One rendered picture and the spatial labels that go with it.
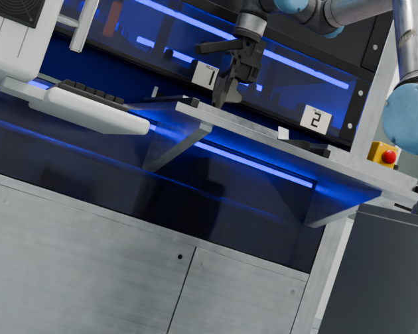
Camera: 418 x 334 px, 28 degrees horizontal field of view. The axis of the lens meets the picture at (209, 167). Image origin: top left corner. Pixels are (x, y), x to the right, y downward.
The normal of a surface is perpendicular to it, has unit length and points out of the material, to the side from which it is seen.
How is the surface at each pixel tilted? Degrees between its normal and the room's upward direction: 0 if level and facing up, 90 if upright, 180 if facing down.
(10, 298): 90
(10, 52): 90
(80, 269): 90
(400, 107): 97
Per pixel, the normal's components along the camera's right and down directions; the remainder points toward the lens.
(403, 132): -0.78, -0.18
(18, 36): 0.29, 0.04
